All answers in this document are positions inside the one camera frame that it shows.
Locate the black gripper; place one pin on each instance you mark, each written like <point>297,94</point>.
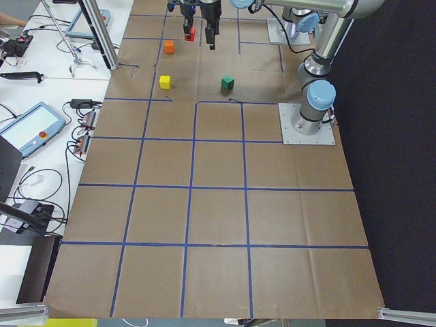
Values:
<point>210,10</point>
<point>187,10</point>

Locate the red wooden block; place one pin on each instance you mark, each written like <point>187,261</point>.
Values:
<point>190,36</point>

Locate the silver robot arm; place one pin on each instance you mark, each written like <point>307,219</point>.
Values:
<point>305,20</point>
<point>318,94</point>

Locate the orange wooden block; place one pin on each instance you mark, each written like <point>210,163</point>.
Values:
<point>169,47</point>

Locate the green wooden block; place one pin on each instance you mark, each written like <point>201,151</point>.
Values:
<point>227,83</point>

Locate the yellow wooden block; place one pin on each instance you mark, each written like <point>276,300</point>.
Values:
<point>165,82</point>

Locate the black power adapter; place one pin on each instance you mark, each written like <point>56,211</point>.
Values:
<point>81,103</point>

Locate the brown paper table cover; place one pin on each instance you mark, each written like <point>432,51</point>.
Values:
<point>190,204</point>

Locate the black curtain panel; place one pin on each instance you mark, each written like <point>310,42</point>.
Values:
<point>385,79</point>

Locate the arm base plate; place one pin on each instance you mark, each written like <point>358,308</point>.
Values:
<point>279,30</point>
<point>298,131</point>

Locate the aluminium frame post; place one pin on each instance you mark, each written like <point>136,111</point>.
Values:
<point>97,26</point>

